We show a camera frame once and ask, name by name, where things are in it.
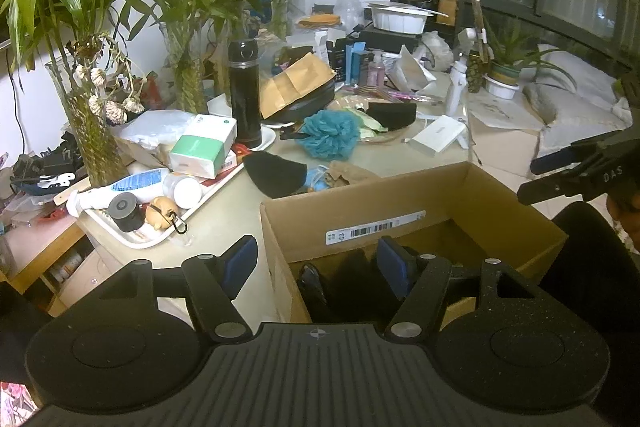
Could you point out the black tall carton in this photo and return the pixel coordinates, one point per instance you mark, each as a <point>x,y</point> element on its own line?
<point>337,62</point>

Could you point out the pink bottle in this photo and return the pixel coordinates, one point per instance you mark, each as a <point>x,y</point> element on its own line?
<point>377,72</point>

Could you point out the wooden paddle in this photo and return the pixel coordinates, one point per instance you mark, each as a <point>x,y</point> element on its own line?
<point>70,192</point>

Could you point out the black thermos bottle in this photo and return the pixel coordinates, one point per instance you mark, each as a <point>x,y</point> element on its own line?
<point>245,102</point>

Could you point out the white handheld gimbal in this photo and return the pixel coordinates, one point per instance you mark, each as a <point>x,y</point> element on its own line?
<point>457,82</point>

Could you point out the white flat box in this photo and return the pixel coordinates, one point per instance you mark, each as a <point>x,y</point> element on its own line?
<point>440,134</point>

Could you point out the person's black clothing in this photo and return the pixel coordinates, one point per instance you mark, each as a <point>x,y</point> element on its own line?
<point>585,257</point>

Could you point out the white tray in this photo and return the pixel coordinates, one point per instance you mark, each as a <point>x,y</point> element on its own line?
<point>210,197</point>

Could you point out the ribbed glass vase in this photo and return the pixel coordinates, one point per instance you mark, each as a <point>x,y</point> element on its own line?
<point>185,77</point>
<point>90,142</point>

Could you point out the dried white flowers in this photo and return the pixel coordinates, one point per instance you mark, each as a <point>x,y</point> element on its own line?
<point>115,107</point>

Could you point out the black cloth mask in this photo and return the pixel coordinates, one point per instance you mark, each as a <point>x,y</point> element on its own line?
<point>272,174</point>

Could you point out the black foam block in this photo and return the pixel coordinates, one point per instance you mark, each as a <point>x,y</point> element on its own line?
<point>392,114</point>

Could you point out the black device box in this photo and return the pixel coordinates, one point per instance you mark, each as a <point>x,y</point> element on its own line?
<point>390,39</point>

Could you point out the grey blanket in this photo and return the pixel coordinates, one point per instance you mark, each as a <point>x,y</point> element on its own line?
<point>575,102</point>

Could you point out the green white tissue packet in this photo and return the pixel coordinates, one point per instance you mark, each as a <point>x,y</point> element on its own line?
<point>370,124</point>

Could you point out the brown cardboard box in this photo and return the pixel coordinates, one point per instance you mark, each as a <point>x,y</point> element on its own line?
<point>440,192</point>

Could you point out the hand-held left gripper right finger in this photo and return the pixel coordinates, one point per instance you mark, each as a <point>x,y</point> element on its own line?
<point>395,269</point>

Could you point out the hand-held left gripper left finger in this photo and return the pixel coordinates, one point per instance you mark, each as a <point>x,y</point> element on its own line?
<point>240,267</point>

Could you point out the white round jar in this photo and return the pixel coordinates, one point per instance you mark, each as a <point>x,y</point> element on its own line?
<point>185,192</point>

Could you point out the pink striped packet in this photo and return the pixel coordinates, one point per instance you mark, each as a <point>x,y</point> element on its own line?
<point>415,97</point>

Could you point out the black zip case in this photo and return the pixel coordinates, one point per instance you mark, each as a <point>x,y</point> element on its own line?
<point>305,102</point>

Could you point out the yellow round mats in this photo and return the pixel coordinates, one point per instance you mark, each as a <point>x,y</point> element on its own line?
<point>320,21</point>

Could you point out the black white sneaker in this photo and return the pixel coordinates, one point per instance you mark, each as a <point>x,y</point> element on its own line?
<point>50,172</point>

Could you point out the blue face mask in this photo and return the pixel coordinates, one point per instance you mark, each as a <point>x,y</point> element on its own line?
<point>317,179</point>

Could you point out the green tissue pack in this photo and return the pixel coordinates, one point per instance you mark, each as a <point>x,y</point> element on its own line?
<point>195,157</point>

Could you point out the brown paper envelope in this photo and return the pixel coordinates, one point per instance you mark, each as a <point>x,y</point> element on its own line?
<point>295,79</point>

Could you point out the white takeout bowl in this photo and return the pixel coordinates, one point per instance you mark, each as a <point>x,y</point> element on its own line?
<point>400,19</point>

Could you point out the tan stocking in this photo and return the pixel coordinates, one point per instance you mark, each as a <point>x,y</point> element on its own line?
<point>352,172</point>

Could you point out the blue tall carton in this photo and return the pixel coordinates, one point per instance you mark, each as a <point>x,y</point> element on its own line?
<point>357,64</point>

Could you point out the clear plastic bag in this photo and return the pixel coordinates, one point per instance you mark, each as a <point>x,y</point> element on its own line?
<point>348,9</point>

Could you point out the teal mesh bath loofah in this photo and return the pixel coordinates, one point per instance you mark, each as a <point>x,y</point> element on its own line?
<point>330,134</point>

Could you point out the black cylinder speaker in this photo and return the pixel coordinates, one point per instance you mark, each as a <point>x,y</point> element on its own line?
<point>125,212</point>

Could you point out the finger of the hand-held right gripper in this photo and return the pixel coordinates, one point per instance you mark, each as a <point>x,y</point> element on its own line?
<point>555,187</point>
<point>552,159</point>

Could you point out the wooden cutlery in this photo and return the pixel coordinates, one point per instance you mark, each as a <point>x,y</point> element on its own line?
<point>375,92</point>

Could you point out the printed colourful bag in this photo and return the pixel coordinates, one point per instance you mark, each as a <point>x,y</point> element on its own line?
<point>15,397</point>

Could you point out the dark cloth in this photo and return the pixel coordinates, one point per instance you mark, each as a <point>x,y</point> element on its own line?
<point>25,332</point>

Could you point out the white blue tube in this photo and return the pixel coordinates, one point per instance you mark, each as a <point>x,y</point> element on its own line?
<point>130,187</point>

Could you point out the white folded paper bag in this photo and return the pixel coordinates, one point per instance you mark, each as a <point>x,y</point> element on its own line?
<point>410,72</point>

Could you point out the white plastic bag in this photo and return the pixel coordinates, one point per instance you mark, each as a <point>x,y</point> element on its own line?
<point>155,127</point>

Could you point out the potted aloe plant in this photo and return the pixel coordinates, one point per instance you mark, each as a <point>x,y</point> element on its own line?
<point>505,77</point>

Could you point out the yellow patterned vase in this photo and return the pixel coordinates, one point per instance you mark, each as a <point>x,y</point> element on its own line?
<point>476,74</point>

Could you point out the wooden side cabinet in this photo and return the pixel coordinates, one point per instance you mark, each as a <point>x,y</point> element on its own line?
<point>40,252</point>

